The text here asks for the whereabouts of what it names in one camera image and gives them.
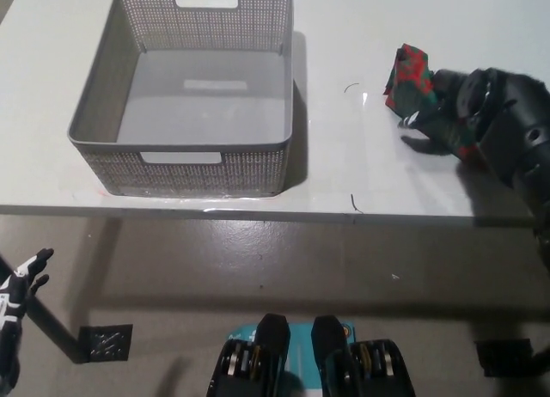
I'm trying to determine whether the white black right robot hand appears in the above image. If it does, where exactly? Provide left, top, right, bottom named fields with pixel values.
left=397, top=67, right=492, bottom=157

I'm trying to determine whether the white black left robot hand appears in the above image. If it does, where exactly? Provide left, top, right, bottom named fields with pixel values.
left=0, top=247, right=55, bottom=390

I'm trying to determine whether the red green patterned cloth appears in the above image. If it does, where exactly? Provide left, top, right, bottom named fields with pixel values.
left=383, top=43, right=485, bottom=164

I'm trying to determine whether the black table leg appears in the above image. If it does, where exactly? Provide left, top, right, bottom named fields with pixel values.
left=0, top=253, right=85, bottom=364

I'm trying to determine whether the black floor tape patch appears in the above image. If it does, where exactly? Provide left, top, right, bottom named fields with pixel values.
left=79, top=323, right=134, bottom=364
left=474, top=338, right=536, bottom=379

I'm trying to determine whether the grey perforated plastic basket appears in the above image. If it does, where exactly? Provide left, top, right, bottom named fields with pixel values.
left=66, top=0, right=296, bottom=198

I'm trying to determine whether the black teal left robot body block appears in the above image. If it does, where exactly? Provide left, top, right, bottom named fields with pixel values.
left=208, top=313, right=302, bottom=397

